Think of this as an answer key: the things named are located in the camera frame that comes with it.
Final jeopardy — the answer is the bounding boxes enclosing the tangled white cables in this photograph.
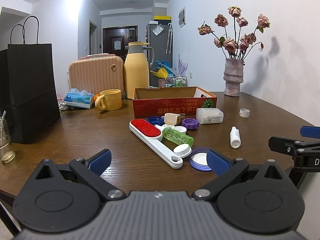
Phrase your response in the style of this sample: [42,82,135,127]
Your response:
[57,94,69,110]

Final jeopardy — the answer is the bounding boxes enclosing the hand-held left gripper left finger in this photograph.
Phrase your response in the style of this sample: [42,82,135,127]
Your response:
[32,149,127,202]

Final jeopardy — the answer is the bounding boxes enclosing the white ridged cap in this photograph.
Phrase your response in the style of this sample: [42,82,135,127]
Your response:
[173,144,192,158]

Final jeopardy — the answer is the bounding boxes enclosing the pink textured vase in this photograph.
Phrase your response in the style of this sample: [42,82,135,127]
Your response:
[224,58,244,97]

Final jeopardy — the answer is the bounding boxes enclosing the blue tissue pack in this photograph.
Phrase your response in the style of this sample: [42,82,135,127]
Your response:
[64,88,95,109]

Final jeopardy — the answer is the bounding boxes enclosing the clear glass cup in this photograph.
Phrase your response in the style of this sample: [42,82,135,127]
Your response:
[0,110,16,164]

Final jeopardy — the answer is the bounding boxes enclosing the black paper bag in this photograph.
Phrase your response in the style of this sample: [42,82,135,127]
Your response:
[0,16,61,145]

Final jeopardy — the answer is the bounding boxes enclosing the small white bottle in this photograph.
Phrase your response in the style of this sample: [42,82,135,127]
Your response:
[230,126,242,148]

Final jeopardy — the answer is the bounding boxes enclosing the wire rack with bottles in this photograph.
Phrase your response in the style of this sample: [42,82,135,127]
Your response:
[169,75,188,87]

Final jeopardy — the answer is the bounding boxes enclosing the dark brown door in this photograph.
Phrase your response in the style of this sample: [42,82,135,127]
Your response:
[102,26,138,58]

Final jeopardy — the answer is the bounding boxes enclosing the clear plastic swab box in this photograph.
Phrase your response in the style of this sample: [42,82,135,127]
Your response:
[196,107,224,125]

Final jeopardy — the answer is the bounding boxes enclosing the pink ribbed suitcase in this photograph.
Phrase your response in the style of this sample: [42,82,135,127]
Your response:
[68,53,125,95]

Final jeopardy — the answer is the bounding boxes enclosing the grey side door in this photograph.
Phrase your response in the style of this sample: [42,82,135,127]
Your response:
[89,20,98,55]

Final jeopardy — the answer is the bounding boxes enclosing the yellow thermos jug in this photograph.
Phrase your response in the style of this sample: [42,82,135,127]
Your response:
[124,41,155,99]

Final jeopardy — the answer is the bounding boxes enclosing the dried pink roses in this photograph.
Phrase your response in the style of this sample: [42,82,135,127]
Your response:
[198,5,271,61]

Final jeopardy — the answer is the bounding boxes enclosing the yellow mug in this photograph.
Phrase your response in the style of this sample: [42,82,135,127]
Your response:
[94,89,123,112]

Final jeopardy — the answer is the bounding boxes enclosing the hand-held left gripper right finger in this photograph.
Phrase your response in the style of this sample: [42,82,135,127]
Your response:
[191,149,289,202]

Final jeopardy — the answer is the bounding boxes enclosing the purple ridged cap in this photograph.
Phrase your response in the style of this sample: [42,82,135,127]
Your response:
[182,118,199,131]

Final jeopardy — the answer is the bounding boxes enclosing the cream charger plug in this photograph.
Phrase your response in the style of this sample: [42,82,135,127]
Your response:
[164,113,184,125]

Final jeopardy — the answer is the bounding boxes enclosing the grey refrigerator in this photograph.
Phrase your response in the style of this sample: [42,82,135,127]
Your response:
[146,22,173,88]

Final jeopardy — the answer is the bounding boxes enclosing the green spray bottle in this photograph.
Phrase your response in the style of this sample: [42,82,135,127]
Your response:
[154,124,194,147]

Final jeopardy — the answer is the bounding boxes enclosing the red and white lint brush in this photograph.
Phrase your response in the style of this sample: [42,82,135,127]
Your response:
[129,119,184,169]

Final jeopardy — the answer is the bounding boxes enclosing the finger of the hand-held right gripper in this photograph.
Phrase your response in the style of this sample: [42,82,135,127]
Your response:
[268,136,320,157]
[300,126,320,140]

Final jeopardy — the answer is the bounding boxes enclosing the purple feather decoration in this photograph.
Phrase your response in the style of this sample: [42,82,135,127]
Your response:
[177,54,188,77]

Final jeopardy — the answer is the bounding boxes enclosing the blue lid with white inside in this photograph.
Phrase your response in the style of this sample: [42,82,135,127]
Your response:
[189,147,218,172]

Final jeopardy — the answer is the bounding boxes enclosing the red cardboard box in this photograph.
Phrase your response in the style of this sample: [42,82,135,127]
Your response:
[132,86,217,119]

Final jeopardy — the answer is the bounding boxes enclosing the yellow watering can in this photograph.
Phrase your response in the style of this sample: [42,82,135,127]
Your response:
[150,67,169,79]

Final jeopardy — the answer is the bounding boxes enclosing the wall poster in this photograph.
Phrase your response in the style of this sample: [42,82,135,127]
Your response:
[178,6,187,28]

